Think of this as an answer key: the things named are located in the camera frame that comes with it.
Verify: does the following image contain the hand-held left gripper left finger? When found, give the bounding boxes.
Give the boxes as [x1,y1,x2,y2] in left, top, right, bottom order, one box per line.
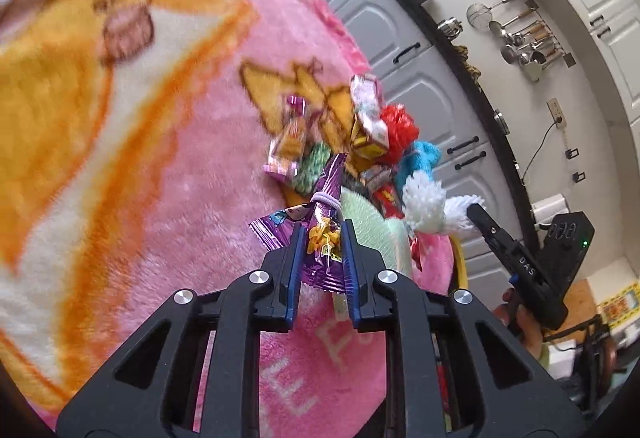
[55,223,306,438]

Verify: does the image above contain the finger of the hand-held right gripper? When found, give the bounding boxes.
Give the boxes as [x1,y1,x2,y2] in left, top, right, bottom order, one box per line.
[467,204,521,264]

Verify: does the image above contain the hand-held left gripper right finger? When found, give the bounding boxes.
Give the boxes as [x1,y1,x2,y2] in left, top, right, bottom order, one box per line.
[340,219,586,438]

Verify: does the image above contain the purple snack bag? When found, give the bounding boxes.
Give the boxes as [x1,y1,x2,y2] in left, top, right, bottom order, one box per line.
[248,153,351,294]

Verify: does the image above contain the green foam net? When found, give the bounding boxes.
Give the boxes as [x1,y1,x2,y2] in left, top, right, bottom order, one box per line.
[340,191,416,279]

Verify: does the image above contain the yellow-rimmed trash bin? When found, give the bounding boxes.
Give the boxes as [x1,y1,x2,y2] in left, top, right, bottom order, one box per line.
[447,235,471,291]

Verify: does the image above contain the lilac hair tie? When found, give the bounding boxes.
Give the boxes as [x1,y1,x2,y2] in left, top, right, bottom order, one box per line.
[310,192,343,211]

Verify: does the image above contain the red plastic mesh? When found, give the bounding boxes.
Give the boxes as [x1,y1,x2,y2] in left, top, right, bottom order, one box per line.
[377,104,420,164]

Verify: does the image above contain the person's right hand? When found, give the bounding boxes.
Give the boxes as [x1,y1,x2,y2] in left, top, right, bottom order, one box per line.
[502,291,543,354]

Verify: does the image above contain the white electric kettle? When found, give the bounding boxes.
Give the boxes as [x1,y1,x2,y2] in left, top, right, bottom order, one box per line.
[531,195,571,231]

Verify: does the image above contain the white yarn pompom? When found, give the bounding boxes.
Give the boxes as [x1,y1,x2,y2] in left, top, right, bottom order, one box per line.
[402,171,476,234]

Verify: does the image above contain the red snack wrapper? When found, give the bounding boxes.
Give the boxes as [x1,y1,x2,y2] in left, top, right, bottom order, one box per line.
[372,183,406,219]

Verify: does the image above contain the blue yarn ball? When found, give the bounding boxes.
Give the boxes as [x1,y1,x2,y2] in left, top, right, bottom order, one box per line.
[395,141,441,184]

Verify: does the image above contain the green snack wrapper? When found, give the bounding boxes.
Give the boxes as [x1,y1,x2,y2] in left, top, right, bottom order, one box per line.
[291,142,331,193]

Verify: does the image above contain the yellow carton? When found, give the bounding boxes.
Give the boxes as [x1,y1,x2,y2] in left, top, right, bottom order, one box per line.
[350,114,391,160]

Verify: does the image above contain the shiny purple snack wrapper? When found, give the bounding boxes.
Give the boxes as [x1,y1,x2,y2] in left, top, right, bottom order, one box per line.
[263,94,311,179]

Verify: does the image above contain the black kitchen counter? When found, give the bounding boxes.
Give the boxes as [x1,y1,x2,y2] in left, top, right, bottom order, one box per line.
[305,0,538,239]

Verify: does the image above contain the pile of ginger roots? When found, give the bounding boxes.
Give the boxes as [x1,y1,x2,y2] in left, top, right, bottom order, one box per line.
[452,46,483,82]

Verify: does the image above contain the pink patterned snack wrapper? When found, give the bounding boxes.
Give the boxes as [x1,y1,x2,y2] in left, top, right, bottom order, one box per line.
[349,74,385,129]

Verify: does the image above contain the pink printed blanket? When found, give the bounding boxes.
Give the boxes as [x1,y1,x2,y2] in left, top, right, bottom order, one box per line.
[0,0,456,438]

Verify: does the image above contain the white base cabinets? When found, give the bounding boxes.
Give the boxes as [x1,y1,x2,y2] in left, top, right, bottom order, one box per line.
[270,0,531,289]

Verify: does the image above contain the row of hanging kitchen utensils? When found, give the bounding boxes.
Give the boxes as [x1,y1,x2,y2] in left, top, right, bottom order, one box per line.
[467,0,576,82]

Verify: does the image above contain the steel pot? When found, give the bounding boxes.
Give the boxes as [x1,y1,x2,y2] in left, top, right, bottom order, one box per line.
[437,17,463,42]

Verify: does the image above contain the yellow wall poster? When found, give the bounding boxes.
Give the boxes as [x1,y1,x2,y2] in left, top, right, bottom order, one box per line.
[600,283,640,324]

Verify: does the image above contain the charger cable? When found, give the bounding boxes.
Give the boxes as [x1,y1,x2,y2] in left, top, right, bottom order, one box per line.
[520,118,560,174]

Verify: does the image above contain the wall power outlet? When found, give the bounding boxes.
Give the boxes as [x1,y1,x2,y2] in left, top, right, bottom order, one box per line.
[547,98,568,128]

